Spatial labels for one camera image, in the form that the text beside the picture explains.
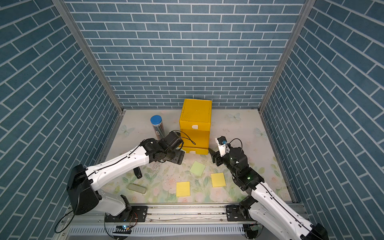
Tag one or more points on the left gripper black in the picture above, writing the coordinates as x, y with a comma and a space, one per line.
179, 157

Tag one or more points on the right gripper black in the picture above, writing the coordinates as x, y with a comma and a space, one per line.
215, 157

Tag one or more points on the yellow sticky pad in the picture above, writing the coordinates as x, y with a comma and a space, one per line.
183, 189
218, 180

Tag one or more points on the yellow drawer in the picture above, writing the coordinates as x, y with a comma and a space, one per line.
193, 125
195, 138
197, 151

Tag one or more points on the green sticky pad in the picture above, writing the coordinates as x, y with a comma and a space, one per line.
197, 168

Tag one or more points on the yellow drawer cabinet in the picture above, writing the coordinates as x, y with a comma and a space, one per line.
196, 110

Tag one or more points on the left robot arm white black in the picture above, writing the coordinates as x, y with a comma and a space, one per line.
85, 183

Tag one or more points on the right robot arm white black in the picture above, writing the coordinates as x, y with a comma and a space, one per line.
262, 204

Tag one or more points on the pen tube blue lid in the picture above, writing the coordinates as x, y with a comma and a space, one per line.
157, 123

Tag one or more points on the black stapler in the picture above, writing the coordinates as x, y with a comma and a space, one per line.
138, 173

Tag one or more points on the grey green case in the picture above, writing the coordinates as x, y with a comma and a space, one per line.
136, 188

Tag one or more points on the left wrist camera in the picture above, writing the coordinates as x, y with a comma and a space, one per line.
174, 140

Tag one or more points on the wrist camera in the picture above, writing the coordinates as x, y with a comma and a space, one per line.
174, 140
222, 145

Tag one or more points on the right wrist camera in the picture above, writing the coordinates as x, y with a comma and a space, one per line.
222, 145

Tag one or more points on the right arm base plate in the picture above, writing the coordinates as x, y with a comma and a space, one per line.
238, 213

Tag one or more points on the aluminium mounting rail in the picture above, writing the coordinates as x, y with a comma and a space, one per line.
178, 214

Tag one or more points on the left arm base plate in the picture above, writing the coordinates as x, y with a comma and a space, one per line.
133, 214

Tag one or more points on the white cable duct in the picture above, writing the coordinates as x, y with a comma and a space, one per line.
159, 230

